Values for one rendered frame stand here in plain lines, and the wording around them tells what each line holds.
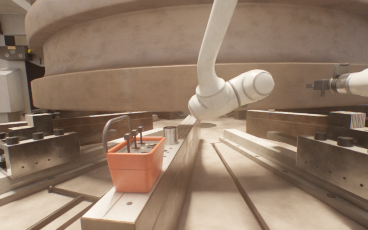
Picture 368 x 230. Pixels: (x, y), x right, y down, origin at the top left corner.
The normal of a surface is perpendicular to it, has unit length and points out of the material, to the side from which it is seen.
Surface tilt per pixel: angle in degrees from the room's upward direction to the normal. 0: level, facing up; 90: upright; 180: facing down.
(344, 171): 90
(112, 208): 0
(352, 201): 90
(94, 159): 90
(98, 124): 90
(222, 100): 108
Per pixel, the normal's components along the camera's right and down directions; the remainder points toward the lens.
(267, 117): -0.81, 0.09
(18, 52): 0.19, 0.11
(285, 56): 0.10, -0.46
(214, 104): 0.05, 0.45
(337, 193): -0.97, 0.05
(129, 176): -0.11, 0.24
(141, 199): -0.03, -0.99
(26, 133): 0.85, 0.04
